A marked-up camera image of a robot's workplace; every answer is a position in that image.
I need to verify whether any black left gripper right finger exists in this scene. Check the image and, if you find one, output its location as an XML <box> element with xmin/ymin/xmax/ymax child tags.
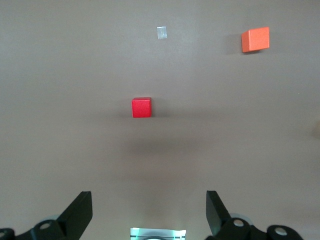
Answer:
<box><xmin>204</xmin><ymin>190</ymin><xmax>305</xmax><ymax>240</ymax></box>

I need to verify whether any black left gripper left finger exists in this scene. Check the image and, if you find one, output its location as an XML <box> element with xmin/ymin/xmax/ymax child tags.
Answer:
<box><xmin>0</xmin><ymin>191</ymin><xmax>94</xmax><ymax>240</ymax></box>

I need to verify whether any red wooden block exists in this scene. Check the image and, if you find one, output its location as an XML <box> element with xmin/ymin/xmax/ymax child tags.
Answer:
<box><xmin>131</xmin><ymin>96</ymin><xmax>153</xmax><ymax>119</ymax></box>

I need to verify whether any orange wooden block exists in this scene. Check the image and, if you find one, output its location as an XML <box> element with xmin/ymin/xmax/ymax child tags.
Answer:
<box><xmin>241</xmin><ymin>26</ymin><xmax>271</xmax><ymax>54</ymax></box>

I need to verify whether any clear tape patch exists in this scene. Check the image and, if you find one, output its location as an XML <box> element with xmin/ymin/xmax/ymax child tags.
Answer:
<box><xmin>156</xmin><ymin>25</ymin><xmax>168</xmax><ymax>40</ymax></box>

